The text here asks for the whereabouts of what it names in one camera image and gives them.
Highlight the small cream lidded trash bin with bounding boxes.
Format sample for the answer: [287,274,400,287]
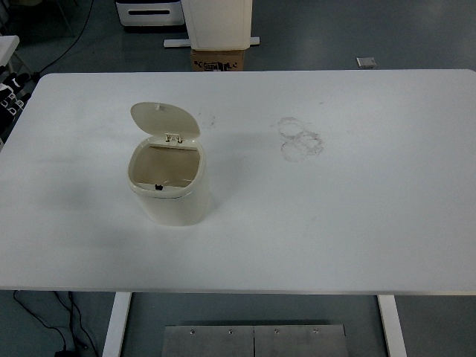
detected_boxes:
[126,100,210,227]

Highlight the brown cardboard box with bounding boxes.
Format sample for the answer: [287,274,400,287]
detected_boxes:
[190,48,246,72]

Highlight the white metal floor foot bar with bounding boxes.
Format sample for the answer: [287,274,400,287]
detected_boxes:
[164,36,261,48]

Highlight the white machine with dark slot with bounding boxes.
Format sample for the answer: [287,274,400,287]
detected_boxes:
[114,0,186,33]

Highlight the white table leg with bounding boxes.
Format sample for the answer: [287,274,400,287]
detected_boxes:
[101,292,132,357]
[376,295,408,357]

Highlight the black and white floor items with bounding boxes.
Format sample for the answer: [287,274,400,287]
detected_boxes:
[0,72,34,146]

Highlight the white folding side table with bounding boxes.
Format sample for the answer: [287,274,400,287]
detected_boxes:
[0,35,30,75]

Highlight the thin black floor cable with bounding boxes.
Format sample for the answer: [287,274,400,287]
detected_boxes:
[13,290,97,357]

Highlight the long black floor cable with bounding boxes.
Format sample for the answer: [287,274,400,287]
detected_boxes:
[35,0,94,77]

